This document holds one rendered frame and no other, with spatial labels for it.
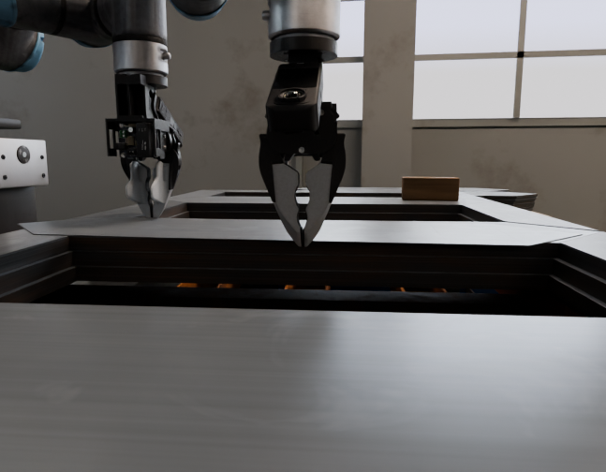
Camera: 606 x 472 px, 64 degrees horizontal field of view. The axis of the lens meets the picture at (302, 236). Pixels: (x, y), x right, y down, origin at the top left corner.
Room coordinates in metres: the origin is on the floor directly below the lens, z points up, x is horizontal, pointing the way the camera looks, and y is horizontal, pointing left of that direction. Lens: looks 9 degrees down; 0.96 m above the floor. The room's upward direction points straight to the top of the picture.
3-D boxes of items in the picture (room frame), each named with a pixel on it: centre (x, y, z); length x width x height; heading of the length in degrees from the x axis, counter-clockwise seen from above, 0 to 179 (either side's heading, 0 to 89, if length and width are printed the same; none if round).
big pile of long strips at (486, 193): (1.64, -0.34, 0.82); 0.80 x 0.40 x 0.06; 85
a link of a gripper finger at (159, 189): (0.73, 0.22, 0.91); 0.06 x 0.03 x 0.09; 175
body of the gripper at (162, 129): (0.73, 0.23, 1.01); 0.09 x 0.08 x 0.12; 175
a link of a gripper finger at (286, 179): (0.54, 0.01, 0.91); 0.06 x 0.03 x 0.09; 175
